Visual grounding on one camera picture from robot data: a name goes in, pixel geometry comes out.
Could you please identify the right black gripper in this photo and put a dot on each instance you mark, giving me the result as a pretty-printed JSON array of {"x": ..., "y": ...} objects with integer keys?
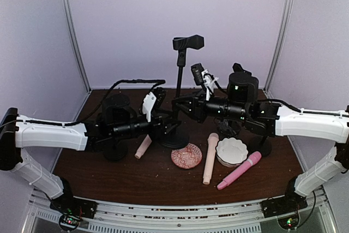
[{"x": 195, "y": 108}]

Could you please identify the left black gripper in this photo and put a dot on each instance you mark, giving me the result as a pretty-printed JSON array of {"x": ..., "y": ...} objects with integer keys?
[{"x": 157, "y": 123}]

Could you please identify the black mic stand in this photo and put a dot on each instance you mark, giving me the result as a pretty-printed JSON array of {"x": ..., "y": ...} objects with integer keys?
[
  {"x": 237, "y": 68},
  {"x": 179, "y": 139},
  {"x": 115, "y": 153},
  {"x": 260, "y": 144}
]

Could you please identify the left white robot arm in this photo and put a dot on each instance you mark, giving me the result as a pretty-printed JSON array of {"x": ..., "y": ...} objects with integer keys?
[{"x": 117, "y": 121}]

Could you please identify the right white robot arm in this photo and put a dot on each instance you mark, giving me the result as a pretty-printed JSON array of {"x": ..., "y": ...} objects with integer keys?
[{"x": 273, "y": 117}]

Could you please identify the cream microphone left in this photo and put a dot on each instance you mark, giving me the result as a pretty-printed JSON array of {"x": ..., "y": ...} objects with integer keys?
[{"x": 143, "y": 147}]

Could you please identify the cream microphone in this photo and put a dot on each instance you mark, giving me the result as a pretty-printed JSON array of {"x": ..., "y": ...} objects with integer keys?
[
  {"x": 143, "y": 147},
  {"x": 210, "y": 158}
]

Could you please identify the red patterned dish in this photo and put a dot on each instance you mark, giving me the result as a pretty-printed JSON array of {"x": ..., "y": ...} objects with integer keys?
[{"x": 188, "y": 157}]

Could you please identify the cream microphone centre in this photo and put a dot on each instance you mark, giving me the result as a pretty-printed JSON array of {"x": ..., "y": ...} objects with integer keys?
[{"x": 210, "y": 158}]

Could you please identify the black crumpled object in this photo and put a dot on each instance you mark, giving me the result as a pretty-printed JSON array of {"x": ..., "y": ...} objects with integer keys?
[{"x": 223, "y": 127}]

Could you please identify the white scalloped bowl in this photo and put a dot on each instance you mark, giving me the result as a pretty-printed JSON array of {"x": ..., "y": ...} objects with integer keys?
[{"x": 231, "y": 152}]

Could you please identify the pink microphone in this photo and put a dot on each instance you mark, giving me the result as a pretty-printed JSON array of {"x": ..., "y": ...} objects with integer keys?
[{"x": 252, "y": 160}]

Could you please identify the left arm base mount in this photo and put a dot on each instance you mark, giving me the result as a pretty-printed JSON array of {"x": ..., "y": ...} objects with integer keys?
[{"x": 73, "y": 212}]

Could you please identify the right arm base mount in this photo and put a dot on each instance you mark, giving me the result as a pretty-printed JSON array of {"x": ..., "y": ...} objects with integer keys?
[{"x": 285, "y": 209}]

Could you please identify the right aluminium frame post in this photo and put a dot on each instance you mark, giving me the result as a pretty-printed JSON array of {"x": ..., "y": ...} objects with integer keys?
[{"x": 285, "y": 18}]

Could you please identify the aluminium frame post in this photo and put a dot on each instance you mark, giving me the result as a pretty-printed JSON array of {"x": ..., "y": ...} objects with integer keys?
[
  {"x": 75, "y": 44},
  {"x": 285, "y": 18}
]

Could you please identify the front aluminium rail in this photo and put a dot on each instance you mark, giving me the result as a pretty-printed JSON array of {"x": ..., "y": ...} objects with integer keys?
[{"x": 234, "y": 217}]

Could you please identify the left aluminium frame post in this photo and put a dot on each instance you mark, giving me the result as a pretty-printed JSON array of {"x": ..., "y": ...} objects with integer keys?
[{"x": 75, "y": 44}]

